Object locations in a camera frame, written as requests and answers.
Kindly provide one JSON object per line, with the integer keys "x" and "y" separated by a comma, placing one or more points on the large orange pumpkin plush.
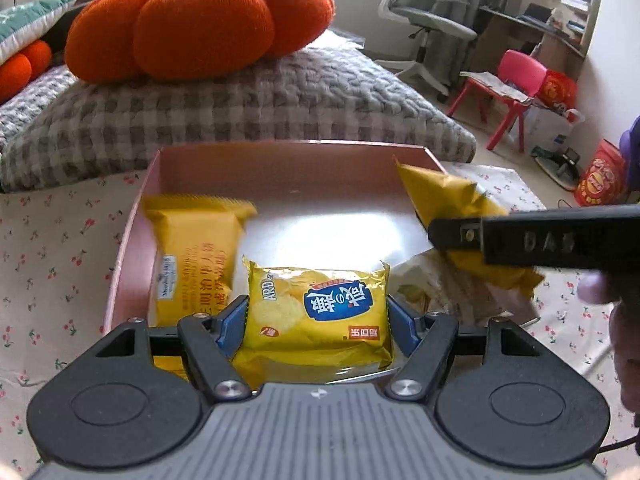
{"x": 200, "y": 25}

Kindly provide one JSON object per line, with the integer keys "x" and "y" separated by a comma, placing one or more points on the newspaper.
{"x": 495, "y": 85}

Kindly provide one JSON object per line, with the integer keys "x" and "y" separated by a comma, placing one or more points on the cherry print bed sheet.
{"x": 50, "y": 260}

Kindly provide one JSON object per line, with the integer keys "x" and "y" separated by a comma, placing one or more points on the laptop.
{"x": 536, "y": 12}

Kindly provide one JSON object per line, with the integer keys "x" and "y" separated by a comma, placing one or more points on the red gift bag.
{"x": 557, "y": 87}

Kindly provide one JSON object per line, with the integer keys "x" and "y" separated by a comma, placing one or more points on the purple cloth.
{"x": 632, "y": 150}

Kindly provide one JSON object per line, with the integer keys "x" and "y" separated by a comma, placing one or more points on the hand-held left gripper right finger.
{"x": 402, "y": 332}

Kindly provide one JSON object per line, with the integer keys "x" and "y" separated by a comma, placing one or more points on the wooden desk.
{"x": 520, "y": 25}

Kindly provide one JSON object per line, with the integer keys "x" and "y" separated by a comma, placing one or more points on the grey checkered pillow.
{"x": 250, "y": 105}

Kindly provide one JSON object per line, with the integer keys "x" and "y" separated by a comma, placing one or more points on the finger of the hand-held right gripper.
{"x": 452, "y": 234}

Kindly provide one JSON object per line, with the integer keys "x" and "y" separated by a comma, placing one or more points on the yellow cracker packet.
{"x": 195, "y": 240}

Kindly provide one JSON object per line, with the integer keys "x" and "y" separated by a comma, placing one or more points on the pink plastic chair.
{"x": 522, "y": 67}

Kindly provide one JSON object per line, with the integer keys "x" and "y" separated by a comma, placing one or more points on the pink cardboard box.
{"x": 300, "y": 170}

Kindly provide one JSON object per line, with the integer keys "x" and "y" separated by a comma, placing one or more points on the green quilted pillow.
{"x": 25, "y": 20}

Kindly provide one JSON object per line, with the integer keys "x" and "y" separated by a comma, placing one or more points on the yellow potato chip packet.
{"x": 310, "y": 310}

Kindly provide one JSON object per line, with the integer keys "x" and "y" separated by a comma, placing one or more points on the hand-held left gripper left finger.
{"x": 232, "y": 327}

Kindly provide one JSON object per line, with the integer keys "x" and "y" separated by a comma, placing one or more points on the red snack bag on floor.
{"x": 600, "y": 175}

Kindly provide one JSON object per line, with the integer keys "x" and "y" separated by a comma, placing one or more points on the person's right hand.
{"x": 625, "y": 350}

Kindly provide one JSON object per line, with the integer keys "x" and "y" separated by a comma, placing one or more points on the white snack packet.
{"x": 440, "y": 290}

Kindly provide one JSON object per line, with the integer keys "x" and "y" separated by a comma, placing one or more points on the grey office chair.
{"x": 435, "y": 15}

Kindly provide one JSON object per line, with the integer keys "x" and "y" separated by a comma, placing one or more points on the white shopping bag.
{"x": 550, "y": 130}

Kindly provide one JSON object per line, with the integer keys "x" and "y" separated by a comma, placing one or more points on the black floor device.
{"x": 565, "y": 162}

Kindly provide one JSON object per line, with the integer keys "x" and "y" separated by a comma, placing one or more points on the plain yellow snack packet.
{"x": 445, "y": 195}

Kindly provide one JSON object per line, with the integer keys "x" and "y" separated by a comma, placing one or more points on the small orange plush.
{"x": 20, "y": 70}

